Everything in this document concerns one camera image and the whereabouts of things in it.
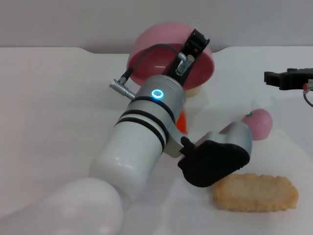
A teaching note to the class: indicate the orange toy fruit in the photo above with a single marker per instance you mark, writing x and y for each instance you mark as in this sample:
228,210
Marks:
183,122

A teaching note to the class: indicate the pink plastic bowl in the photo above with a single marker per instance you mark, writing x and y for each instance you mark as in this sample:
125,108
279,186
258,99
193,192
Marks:
159,56

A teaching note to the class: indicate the pink toy peach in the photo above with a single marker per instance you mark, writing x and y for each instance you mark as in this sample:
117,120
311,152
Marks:
260,124

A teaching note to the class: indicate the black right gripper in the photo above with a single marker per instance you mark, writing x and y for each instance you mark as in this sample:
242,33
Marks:
297,79

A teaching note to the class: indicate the toy bread slice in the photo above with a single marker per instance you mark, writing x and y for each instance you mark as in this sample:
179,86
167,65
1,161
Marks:
255,193

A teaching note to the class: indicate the beige toy bun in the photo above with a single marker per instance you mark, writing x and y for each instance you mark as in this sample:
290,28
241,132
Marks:
194,91

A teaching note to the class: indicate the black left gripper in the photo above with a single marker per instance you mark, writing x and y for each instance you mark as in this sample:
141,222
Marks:
181,71

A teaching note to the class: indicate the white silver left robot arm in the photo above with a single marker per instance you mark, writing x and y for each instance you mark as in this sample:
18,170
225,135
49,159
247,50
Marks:
139,137

